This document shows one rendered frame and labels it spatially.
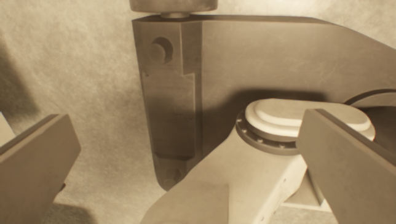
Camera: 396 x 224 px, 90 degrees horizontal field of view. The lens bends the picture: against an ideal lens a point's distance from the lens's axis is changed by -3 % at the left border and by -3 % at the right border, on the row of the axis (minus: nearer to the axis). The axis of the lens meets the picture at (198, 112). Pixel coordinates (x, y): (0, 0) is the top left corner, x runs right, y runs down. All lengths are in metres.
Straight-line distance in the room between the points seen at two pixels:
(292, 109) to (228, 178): 0.17
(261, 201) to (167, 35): 0.33
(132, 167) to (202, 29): 0.72
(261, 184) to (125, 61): 0.57
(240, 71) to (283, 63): 0.09
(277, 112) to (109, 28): 0.56
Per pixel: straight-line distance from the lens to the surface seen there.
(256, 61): 0.46
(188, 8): 0.44
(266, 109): 0.37
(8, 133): 0.88
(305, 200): 0.48
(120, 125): 0.87
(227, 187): 0.28
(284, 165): 0.34
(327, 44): 0.49
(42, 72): 0.96
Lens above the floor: 0.61
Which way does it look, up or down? 58 degrees down
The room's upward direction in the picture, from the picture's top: 161 degrees counter-clockwise
